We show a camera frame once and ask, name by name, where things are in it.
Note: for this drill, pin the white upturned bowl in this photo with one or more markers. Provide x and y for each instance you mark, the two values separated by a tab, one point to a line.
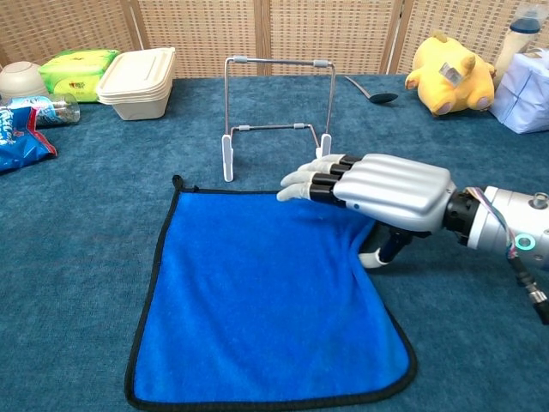
21	81

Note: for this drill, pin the yellow plush toy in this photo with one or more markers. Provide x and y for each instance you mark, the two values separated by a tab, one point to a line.
446	86

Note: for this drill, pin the metal spoon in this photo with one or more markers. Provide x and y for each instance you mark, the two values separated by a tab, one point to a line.
383	98

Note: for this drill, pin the green tissue pack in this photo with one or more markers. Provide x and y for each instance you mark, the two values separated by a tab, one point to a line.
77	73

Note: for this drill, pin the clear plastic snack jar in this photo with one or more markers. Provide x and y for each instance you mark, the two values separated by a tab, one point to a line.
58	112

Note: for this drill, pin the woven bamboo folding screen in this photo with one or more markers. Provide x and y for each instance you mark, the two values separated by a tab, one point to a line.
206	38

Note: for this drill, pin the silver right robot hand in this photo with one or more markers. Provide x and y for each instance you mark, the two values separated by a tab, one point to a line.
394	189

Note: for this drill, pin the baby bottle with blue collar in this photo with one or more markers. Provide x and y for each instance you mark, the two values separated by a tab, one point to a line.
512	47

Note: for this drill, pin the teal table mat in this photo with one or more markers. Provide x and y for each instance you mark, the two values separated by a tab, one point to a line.
86	214

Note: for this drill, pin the beige lidded lunch box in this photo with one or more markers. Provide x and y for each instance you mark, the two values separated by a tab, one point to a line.
137	86

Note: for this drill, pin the blue cloth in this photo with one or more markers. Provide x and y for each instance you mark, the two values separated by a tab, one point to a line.
266	309

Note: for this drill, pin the white wet wipes pack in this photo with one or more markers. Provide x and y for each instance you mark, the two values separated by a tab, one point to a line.
523	98

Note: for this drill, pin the blue cookie snack bag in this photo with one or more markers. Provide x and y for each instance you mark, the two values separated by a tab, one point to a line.
19	141

